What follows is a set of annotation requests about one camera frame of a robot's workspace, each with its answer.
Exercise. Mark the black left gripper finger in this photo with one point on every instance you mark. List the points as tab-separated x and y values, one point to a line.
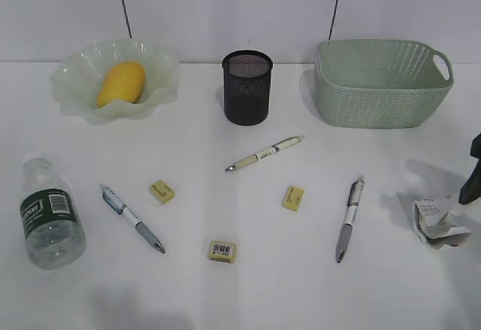
471	187

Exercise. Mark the waste paper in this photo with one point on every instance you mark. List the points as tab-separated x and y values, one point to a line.
426	214

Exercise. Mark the grey grip clear pen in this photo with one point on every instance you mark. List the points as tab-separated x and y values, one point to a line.
355	194

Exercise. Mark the yellow mango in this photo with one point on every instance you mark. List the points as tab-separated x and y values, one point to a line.
125	82

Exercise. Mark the clear water bottle green label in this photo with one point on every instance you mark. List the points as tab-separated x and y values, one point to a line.
52	229

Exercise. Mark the pale green plastic basket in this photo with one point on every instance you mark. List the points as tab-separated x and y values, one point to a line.
379	83

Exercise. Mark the yellow eraser right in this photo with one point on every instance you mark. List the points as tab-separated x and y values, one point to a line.
292	198

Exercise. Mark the cream barrel pen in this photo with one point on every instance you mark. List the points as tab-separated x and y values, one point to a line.
272	150

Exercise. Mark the black mesh pen holder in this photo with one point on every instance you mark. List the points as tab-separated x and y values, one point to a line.
246	86

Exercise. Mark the yellow eraser with barcode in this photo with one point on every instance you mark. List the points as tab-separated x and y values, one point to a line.
222	251

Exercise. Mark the yellow eraser left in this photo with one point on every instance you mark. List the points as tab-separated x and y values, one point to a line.
162	191

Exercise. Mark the blue clip grey pen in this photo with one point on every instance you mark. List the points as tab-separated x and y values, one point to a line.
122	209

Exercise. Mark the pale green wavy plate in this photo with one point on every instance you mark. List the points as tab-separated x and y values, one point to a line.
78	80

